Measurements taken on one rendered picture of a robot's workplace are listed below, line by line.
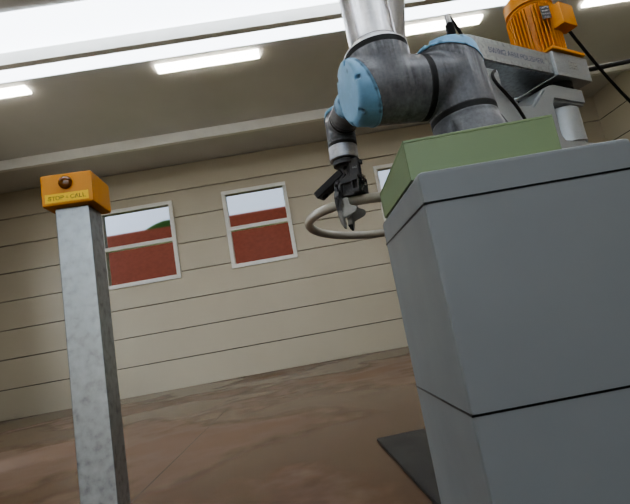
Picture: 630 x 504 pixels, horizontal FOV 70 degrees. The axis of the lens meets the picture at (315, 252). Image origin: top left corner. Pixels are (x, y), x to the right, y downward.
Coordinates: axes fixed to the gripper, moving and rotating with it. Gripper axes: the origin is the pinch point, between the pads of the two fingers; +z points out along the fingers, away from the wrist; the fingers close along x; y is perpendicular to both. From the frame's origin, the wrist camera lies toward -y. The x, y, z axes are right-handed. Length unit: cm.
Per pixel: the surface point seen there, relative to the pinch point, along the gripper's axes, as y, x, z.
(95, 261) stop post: -41, -55, 8
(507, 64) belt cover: 48, 86, -77
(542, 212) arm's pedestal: 54, -33, 14
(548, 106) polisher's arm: 61, 107, -60
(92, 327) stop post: -41, -56, 23
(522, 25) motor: 57, 120, -112
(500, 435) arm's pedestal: 41, -40, 50
